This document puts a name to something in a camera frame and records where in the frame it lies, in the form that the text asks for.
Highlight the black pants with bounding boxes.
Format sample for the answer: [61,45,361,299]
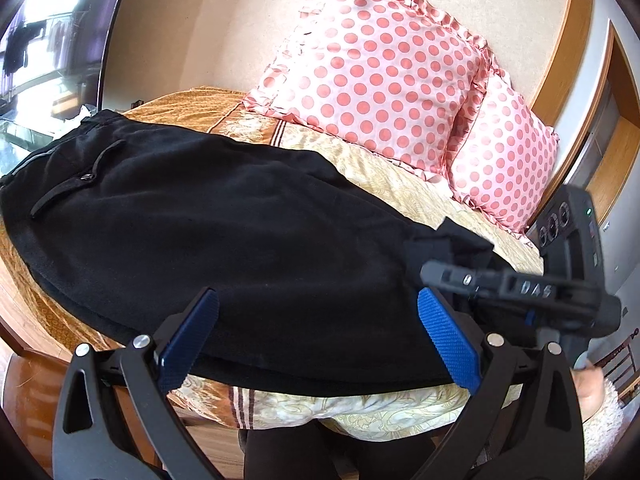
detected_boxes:
[1,110,506,396]

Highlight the person's right hand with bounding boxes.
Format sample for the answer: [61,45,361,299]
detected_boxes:
[572,363,605,422]

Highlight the wooden chair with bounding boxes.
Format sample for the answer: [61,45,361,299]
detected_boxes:
[594,328,639,405]

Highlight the right pink polka dot pillow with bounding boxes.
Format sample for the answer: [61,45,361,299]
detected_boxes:
[447,73,559,235]

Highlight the pink polka dot pillow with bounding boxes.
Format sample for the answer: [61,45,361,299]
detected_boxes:
[447,73,559,235]
[244,0,501,180]

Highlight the yellow patterned bedspread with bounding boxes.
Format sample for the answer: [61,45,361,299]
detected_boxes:
[1,87,542,441]

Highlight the left pink polka dot pillow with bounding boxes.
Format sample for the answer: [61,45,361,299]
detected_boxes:
[244,0,501,180]

